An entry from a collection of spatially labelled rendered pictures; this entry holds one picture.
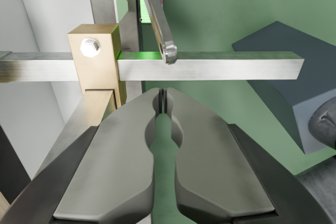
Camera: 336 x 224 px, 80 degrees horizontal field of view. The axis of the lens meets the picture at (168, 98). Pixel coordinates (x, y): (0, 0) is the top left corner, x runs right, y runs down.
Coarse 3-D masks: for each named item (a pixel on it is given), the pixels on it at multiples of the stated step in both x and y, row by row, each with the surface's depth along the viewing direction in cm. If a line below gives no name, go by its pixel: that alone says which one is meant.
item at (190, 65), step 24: (0, 72) 26; (24, 72) 26; (48, 72) 26; (72, 72) 26; (120, 72) 26; (144, 72) 26; (168, 72) 26; (192, 72) 27; (216, 72) 27; (240, 72) 27; (264, 72) 27; (288, 72) 27
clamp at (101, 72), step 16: (80, 32) 23; (96, 32) 23; (112, 32) 23; (112, 48) 24; (80, 64) 24; (96, 64) 24; (112, 64) 25; (80, 80) 26; (96, 80) 26; (112, 80) 26
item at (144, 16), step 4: (140, 0) 34; (140, 4) 35; (144, 4) 35; (140, 8) 35; (144, 8) 35; (144, 12) 36; (144, 16) 36; (148, 16) 36; (144, 20) 36; (148, 20) 36
